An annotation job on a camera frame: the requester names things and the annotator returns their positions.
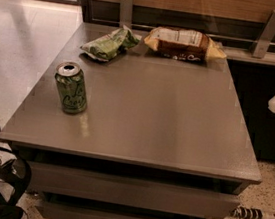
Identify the green soda can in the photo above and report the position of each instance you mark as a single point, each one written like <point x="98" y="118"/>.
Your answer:
<point x="71" y="88"/>

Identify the upper grey drawer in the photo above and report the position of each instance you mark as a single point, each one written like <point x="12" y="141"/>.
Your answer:
<point x="131" y="192"/>

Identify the brown chip bag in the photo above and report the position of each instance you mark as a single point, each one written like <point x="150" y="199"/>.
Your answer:
<point x="183" y="44"/>

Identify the right metal wall bracket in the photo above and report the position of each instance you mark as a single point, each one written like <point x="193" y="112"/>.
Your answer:
<point x="262" y="43"/>

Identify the left metal wall bracket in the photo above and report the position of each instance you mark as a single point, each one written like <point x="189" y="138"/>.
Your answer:
<point x="125" y="12"/>

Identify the grey drawer cabinet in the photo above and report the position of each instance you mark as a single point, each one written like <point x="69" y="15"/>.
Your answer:
<point x="147" y="117"/>

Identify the white power strip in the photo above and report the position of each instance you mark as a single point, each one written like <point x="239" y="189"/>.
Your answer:
<point x="251" y="213"/>

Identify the green chip bag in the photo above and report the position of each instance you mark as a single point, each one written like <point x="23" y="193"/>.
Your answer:
<point x="109" y="46"/>

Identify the metal wall bracket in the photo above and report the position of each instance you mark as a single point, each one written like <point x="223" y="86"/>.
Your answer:
<point x="262" y="43"/>
<point x="125" y="12"/>

